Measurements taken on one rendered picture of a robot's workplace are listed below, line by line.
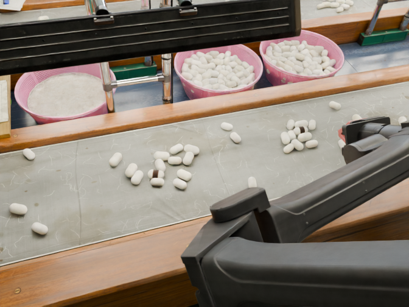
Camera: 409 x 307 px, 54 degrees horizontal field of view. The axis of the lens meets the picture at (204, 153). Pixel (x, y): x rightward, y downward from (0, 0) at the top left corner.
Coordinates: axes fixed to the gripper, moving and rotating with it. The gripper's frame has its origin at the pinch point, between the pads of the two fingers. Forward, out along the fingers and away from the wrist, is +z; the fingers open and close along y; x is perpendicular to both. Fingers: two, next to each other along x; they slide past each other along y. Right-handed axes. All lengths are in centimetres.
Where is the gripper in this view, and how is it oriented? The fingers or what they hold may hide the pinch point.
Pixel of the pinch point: (341, 133)
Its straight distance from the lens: 92.6
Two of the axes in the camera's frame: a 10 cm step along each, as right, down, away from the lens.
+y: -9.5, 1.9, -2.5
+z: -2.7, -1.3, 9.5
